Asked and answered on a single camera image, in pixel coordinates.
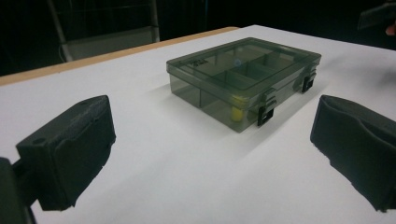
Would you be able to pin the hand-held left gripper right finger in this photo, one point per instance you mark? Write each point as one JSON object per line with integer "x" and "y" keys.
{"x": 358, "y": 143}

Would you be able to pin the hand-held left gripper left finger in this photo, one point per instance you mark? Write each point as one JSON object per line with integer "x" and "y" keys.
{"x": 71, "y": 149}

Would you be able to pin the yellow foam earplug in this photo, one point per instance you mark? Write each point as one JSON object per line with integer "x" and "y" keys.
{"x": 237, "y": 114}

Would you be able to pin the grey translucent storage box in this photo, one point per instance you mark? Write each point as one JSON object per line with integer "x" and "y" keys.
{"x": 243, "y": 71}

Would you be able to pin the white foam board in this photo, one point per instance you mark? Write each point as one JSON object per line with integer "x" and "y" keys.
{"x": 155, "y": 174}

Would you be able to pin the grey metal stand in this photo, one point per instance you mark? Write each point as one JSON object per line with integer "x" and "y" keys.
{"x": 109, "y": 42}

